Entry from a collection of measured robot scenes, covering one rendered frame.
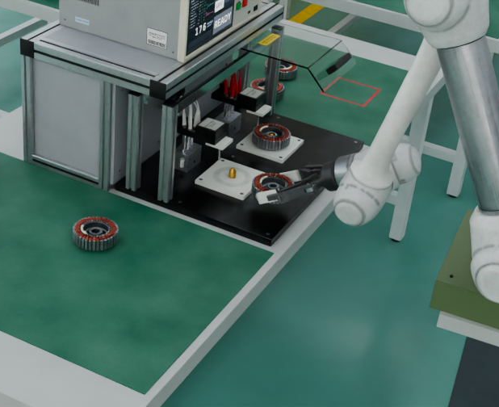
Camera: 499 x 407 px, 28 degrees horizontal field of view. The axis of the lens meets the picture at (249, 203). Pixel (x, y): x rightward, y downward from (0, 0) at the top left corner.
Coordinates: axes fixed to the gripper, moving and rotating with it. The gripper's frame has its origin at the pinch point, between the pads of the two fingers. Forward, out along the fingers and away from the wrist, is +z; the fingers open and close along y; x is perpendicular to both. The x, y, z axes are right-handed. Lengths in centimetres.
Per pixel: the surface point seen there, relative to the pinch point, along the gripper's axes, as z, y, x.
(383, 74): 11, 105, -4
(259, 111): 14.5, 29.1, 13.5
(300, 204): -1.5, 6.6, -8.6
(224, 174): 17.9, 6.5, 4.1
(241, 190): 11.5, 2.0, 0.4
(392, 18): 27, 164, 3
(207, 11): 5.2, 9.3, 47.5
